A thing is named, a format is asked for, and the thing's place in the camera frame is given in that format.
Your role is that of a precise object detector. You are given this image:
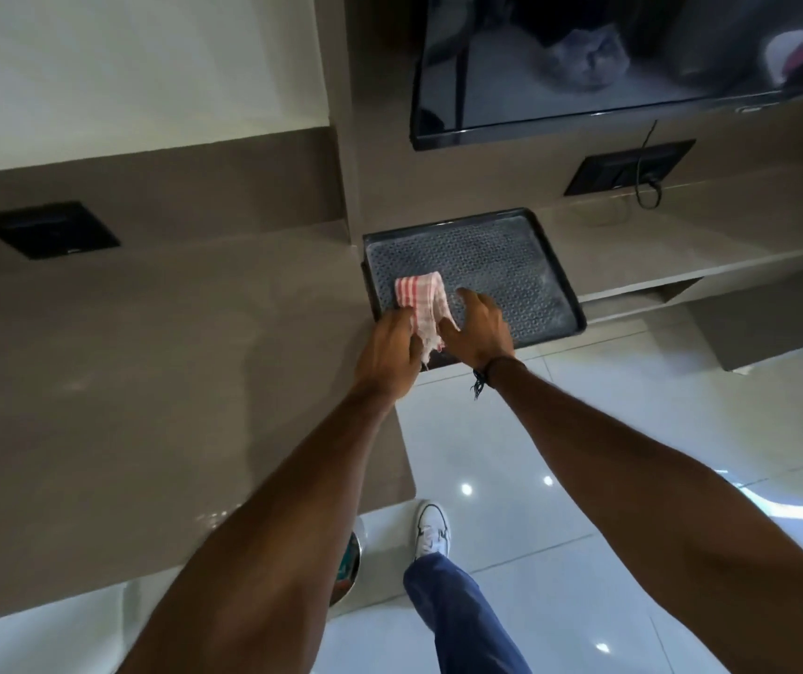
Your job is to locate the person's right hand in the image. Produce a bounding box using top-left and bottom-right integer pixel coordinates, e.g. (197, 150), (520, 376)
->
(437, 287), (516, 373)

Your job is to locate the person's left hand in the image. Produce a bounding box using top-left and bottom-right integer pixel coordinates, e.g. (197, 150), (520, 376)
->
(354, 306), (425, 403)

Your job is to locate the red white checked cloth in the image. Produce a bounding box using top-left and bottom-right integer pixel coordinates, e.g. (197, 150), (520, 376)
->
(394, 271), (460, 363)

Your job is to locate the person's right forearm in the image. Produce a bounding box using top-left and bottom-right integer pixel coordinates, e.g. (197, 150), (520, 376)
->
(483, 355), (803, 674)

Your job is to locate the person's left forearm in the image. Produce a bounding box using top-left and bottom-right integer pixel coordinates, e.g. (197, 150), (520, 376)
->
(115, 383), (398, 674)

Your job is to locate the black thread wristband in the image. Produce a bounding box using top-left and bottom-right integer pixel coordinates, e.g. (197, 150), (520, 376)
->
(470, 355), (523, 401)

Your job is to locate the black textured plastic tray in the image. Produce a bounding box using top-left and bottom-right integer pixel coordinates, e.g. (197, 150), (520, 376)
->
(361, 207), (588, 371)

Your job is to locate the white sneaker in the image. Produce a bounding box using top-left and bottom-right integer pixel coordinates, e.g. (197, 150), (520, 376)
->
(413, 500), (452, 564)

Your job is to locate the round steel waste bin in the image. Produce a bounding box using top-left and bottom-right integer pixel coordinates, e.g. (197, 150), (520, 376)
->
(329, 515), (367, 609)

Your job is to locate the blue jeans leg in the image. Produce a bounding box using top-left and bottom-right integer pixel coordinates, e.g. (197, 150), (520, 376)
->
(403, 552), (533, 674)

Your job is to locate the black wall socket panel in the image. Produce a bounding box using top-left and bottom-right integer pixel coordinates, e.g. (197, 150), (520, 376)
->
(563, 139), (697, 198)
(0, 200), (122, 261)

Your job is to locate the black power cable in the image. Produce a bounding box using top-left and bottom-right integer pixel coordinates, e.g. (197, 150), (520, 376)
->
(635, 119), (664, 210)

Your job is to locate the grey wall-mounted shelf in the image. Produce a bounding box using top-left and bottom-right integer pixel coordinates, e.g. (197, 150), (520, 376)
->
(535, 164), (803, 323)

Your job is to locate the black wall-mounted television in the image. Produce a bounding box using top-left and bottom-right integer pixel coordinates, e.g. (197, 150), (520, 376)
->
(410, 0), (803, 151)

